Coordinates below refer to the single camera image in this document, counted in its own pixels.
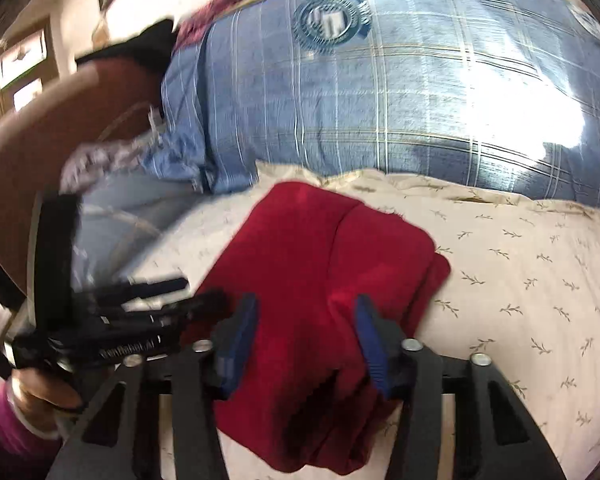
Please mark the red garment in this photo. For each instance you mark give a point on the red garment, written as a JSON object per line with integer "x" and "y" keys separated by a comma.
{"x": 325, "y": 280}

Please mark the maroon cloth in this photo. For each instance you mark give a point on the maroon cloth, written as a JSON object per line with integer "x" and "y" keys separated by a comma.
{"x": 210, "y": 15}

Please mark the window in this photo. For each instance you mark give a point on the window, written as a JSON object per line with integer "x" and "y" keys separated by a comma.
{"x": 17, "y": 70}

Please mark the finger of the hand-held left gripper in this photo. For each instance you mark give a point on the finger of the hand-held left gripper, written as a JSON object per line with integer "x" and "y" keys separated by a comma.
{"x": 155, "y": 287}
{"x": 195, "y": 310}

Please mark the grey striped bed sheet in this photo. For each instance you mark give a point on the grey striped bed sheet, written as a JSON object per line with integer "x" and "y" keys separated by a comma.
{"x": 110, "y": 215}

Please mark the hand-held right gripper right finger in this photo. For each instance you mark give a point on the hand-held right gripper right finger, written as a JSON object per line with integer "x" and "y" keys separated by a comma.
{"x": 372, "y": 350}

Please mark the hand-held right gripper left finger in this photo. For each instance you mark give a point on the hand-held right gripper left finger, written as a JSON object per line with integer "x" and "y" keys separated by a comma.
{"x": 237, "y": 345}

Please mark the grey white patterned cloth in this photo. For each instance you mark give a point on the grey white patterned cloth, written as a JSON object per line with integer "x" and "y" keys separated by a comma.
{"x": 95, "y": 160}

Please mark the person's left hand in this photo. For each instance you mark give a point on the person's left hand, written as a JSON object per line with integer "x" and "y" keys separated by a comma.
{"x": 45, "y": 395}

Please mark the black cloth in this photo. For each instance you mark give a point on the black cloth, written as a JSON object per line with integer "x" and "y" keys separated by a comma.
{"x": 140, "y": 45}

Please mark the cream leaf-print cloth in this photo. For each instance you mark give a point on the cream leaf-print cloth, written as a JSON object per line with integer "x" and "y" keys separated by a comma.
{"x": 520, "y": 285}

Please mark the brown wooden headboard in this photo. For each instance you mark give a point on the brown wooden headboard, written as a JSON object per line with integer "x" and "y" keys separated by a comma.
{"x": 45, "y": 140}

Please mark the person's left forearm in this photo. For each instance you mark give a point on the person's left forearm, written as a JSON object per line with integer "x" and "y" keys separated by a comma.
{"x": 5, "y": 435}

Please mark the white charger adapter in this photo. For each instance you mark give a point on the white charger adapter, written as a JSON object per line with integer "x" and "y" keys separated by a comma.
{"x": 156, "y": 119}

